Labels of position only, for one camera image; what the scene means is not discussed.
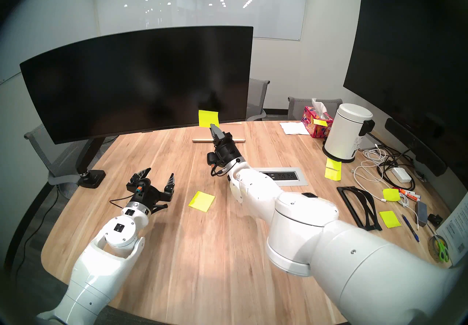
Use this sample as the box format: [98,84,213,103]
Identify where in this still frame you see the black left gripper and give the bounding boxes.
[127,168,175,213]

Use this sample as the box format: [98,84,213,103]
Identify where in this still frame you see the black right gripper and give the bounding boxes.
[207,123,245,171]

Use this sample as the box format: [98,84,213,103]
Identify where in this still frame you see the peeled yellow sticky note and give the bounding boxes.
[199,110,220,128]

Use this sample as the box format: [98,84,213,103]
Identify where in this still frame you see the yellow sticky note pad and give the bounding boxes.
[188,191,216,213]
[379,211,402,228]

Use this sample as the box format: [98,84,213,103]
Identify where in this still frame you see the black curved monitor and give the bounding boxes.
[20,26,254,145]

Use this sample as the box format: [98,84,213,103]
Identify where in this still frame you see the gold closed laptop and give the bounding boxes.
[192,124,246,143]

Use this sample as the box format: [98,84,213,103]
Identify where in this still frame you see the grey mesh office chair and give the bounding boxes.
[246,78,270,122]
[287,97,343,121]
[24,123,88,200]

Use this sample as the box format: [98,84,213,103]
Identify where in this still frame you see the white paper napkin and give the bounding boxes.
[280,122,311,135]

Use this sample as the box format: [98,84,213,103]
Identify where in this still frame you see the grey table power outlet panel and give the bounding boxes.
[258,167,308,187]

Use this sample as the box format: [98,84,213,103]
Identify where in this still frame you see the colourful tissue box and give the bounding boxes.
[301,98,334,139]

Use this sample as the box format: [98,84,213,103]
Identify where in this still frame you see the white pedal trash can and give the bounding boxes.
[322,103,375,163]

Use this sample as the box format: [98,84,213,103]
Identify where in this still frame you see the white rectangular box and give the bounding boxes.
[358,134,381,151]

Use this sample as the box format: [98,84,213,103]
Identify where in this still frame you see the black laptop stand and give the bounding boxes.
[337,186,383,234]

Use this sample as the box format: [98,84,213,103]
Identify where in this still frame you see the white power adapter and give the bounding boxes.
[391,167,412,183]

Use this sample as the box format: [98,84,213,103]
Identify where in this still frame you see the black video sound bar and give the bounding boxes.
[385,118,447,177]

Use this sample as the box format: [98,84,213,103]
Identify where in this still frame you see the blue pen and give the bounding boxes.
[401,214,420,243]

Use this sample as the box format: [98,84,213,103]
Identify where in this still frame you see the grey whiteboard eraser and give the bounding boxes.
[415,202,428,227]

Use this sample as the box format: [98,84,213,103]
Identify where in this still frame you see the clear tape roll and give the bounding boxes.
[428,235,448,261]

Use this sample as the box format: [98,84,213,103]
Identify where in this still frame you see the green scissors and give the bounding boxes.
[431,231,450,263]

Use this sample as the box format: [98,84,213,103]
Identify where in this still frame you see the white printed paper sheet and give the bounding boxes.
[436,193,468,266]

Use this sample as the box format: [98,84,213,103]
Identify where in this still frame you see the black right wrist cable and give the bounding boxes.
[210,161,230,179]

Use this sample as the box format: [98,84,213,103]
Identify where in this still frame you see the black floor cable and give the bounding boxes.
[9,191,59,281]

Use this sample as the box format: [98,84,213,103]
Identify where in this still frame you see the glass wall whiteboard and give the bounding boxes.
[93,0,309,41]

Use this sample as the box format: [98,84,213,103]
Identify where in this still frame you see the white charging cable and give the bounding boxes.
[352,147,420,231]

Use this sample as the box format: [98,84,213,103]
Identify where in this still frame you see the black power cable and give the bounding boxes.
[377,143,417,191]

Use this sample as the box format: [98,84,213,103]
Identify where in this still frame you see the black wall television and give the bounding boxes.
[343,0,468,153]

